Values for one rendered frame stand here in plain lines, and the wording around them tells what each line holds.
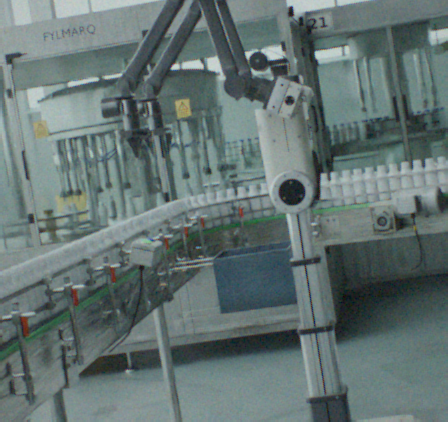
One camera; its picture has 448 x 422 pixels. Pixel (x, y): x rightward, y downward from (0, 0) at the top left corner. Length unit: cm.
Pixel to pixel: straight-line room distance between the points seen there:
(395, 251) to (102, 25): 315
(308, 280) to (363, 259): 520
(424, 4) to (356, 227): 394
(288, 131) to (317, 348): 79
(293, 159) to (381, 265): 533
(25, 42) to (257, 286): 360
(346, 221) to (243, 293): 121
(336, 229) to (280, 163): 162
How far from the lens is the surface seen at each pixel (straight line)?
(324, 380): 438
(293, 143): 423
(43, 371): 315
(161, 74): 460
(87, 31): 779
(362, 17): 946
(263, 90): 408
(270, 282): 470
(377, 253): 951
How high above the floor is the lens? 141
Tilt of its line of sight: 3 degrees down
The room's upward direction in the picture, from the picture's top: 9 degrees counter-clockwise
